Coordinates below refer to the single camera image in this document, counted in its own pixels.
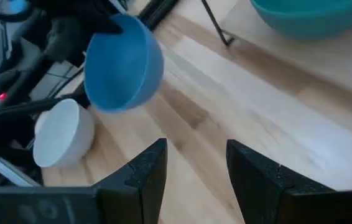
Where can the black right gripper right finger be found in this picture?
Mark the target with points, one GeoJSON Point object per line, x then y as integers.
{"type": "Point", "coordinates": [272, 199]}

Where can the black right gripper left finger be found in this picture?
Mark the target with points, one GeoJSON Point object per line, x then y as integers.
{"type": "Point", "coordinates": [132, 199]}

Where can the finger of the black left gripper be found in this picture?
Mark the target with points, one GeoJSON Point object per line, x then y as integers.
{"type": "Point", "coordinates": [109, 28]}

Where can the plain blue bowl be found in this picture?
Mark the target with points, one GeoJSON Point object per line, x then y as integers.
{"type": "Point", "coordinates": [117, 68]}

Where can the plain teal bowl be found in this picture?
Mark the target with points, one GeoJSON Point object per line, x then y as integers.
{"type": "Point", "coordinates": [306, 18]}

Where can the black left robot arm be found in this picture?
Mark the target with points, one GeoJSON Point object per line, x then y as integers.
{"type": "Point", "coordinates": [39, 56]}

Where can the light wooden shelf black legs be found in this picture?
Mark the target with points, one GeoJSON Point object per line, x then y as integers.
{"type": "Point", "coordinates": [334, 62]}

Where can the plain white bowl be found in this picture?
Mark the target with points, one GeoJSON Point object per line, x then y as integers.
{"type": "Point", "coordinates": [58, 133]}

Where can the white flat device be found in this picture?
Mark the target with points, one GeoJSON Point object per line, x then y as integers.
{"type": "Point", "coordinates": [8, 172]}

